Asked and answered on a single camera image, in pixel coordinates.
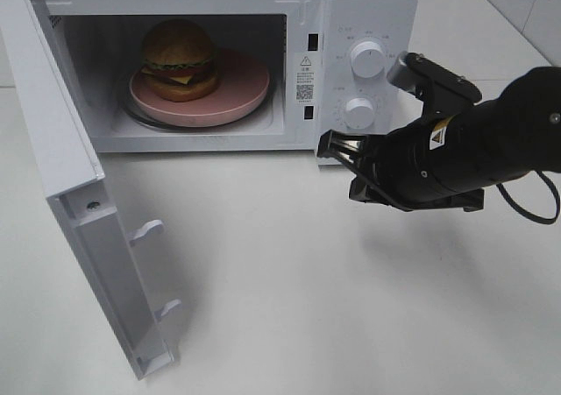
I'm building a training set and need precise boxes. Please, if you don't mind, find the upper white power knob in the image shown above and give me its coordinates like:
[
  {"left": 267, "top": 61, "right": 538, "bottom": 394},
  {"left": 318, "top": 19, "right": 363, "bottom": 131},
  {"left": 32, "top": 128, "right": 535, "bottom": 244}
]
[{"left": 350, "top": 39, "right": 386, "bottom": 79}]

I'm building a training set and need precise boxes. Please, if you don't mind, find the white timer knob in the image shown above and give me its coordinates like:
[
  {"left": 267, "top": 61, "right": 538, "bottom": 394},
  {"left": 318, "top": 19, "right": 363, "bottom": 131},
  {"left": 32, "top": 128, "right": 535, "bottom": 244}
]
[{"left": 343, "top": 97, "right": 377, "bottom": 130}]

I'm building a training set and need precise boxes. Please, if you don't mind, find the black camera cable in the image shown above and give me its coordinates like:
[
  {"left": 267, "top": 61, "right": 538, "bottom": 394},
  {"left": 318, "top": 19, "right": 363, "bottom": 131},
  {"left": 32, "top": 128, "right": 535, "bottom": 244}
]
[{"left": 497, "top": 169, "right": 561, "bottom": 228}]

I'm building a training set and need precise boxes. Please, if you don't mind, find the pink round plate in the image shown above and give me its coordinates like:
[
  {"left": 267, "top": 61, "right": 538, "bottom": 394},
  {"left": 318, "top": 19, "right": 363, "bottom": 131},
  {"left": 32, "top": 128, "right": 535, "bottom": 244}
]
[{"left": 129, "top": 48, "right": 271, "bottom": 128}]

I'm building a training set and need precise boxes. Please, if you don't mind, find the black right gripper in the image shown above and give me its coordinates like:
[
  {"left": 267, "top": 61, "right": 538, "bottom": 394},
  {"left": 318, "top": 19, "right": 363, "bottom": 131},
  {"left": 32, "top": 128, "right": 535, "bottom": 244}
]
[{"left": 316, "top": 125, "right": 484, "bottom": 212}]

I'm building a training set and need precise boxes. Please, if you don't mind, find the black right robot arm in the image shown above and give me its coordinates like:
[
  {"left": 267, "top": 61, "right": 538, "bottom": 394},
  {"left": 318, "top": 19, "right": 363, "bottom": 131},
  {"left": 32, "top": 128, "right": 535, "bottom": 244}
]
[{"left": 317, "top": 67, "right": 560, "bottom": 211}]

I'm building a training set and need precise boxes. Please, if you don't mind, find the white microwave oven body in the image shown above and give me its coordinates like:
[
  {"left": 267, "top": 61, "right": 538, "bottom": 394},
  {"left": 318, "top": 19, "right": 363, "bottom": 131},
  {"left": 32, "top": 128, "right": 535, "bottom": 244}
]
[{"left": 46, "top": 0, "right": 417, "bottom": 152}]

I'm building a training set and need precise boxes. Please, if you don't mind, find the burger with lettuce and cheese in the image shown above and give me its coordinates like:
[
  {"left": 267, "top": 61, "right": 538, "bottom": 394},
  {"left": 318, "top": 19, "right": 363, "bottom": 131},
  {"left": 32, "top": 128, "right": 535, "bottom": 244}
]
[{"left": 139, "top": 19, "right": 220, "bottom": 102}]

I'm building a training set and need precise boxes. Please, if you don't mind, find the white microwave door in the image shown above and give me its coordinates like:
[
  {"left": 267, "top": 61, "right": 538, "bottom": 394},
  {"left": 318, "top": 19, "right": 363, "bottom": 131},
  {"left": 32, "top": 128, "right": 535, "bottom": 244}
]
[{"left": 1, "top": 0, "right": 181, "bottom": 379}]

